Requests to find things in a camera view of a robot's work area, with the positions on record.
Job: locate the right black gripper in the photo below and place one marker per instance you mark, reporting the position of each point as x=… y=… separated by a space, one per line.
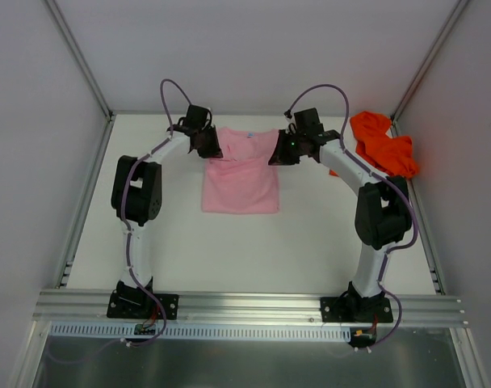
x=287 y=149

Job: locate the white slotted cable duct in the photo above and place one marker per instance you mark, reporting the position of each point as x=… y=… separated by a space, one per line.
x=178 y=331

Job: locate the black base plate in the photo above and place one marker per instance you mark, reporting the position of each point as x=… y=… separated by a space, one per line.
x=348 y=309
x=135 y=304

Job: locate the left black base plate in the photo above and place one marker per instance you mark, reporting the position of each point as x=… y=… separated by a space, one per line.
x=135 y=304

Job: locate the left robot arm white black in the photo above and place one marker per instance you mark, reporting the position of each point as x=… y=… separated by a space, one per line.
x=137 y=199

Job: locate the orange t shirt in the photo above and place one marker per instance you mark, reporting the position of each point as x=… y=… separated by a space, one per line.
x=391 y=155

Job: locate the left aluminium frame post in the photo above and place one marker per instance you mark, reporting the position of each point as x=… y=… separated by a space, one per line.
x=58 y=18

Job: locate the aluminium frame post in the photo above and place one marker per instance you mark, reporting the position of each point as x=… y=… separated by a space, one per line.
x=58 y=18
x=452 y=19

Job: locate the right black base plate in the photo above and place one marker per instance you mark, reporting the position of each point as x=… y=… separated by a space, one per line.
x=348 y=309

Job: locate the aluminium mounting rail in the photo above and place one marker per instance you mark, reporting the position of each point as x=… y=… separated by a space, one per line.
x=248 y=308

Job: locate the pink t shirt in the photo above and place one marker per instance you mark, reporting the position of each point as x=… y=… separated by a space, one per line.
x=241 y=182

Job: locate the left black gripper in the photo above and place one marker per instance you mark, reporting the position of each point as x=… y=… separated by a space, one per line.
x=207 y=142

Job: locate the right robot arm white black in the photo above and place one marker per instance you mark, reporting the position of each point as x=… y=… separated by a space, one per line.
x=382 y=216

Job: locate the right aluminium frame post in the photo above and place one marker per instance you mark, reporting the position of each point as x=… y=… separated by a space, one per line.
x=452 y=19

